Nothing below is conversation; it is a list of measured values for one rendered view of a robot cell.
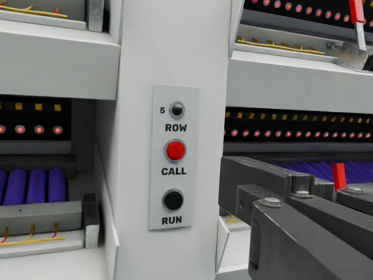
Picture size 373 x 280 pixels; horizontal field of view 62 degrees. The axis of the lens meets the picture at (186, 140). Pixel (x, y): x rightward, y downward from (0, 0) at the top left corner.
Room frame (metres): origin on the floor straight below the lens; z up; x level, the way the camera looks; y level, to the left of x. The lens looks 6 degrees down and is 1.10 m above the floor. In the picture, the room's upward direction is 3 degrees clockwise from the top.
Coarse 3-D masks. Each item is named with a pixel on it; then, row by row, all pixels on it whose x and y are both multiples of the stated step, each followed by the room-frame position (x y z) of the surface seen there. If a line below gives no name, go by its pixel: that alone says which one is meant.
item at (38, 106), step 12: (0, 96) 0.35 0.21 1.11; (0, 108) 0.35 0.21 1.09; (12, 108) 0.35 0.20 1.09; (24, 108) 0.36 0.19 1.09; (36, 108) 0.36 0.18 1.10; (48, 108) 0.37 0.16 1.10; (60, 108) 0.37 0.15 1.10; (0, 120) 0.35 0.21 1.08; (12, 120) 0.36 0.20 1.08; (24, 120) 0.36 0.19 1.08; (36, 120) 0.37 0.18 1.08; (48, 120) 0.37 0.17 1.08; (60, 120) 0.38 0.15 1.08; (12, 132) 0.36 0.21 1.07; (24, 132) 0.37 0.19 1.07; (48, 132) 0.38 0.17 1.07
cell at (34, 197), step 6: (36, 168) 0.35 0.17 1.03; (30, 174) 0.35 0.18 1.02; (36, 174) 0.34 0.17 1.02; (42, 174) 0.35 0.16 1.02; (30, 180) 0.34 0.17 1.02; (36, 180) 0.33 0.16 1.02; (42, 180) 0.34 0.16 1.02; (30, 186) 0.33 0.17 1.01; (36, 186) 0.32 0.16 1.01; (42, 186) 0.33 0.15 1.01; (30, 192) 0.32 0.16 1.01; (36, 192) 0.31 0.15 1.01; (42, 192) 0.32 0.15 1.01; (30, 198) 0.31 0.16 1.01; (36, 198) 0.31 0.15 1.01; (42, 198) 0.31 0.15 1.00
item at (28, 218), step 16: (0, 208) 0.28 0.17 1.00; (16, 208) 0.28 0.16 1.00; (32, 208) 0.29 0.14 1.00; (48, 208) 0.29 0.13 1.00; (64, 208) 0.29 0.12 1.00; (80, 208) 0.30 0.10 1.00; (0, 224) 0.27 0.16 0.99; (16, 224) 0.28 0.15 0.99; (32, 224) 0.28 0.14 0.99; (48, 224) 0.29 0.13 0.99; (64, 224) 0.29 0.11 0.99; (80, 224) 0.30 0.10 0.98; (32, 240) 0.27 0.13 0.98; (48, 240) 0.27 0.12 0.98
